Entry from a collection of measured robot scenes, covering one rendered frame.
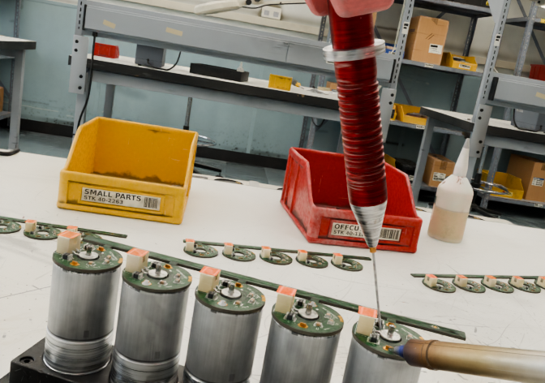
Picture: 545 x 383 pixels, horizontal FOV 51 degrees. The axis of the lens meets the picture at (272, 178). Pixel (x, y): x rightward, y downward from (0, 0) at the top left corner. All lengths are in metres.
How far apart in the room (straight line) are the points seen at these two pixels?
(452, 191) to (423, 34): 3.84
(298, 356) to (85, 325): 0.08
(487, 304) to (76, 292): 0.31
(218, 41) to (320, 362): 2.28
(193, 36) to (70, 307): 2.25
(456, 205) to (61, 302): 0.42
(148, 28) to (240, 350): 2.29
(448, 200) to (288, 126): 4.09
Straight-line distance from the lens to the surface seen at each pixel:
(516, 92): 2.75
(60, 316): 0.23
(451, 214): 0.57
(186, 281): 0.21
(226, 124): 4.60
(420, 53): 4.37
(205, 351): 0.20
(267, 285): 0.22
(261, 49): 2.45
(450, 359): 0.17
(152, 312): 0.21
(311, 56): 2.47
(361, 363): 0.20
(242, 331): 0.20
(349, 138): 0.16
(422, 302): 0.41
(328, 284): 0.40
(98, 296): 0.22
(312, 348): 0.19
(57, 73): 4.75
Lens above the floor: 0.90
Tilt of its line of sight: 12 degrees down
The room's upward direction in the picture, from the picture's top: 10 degrees clockwise
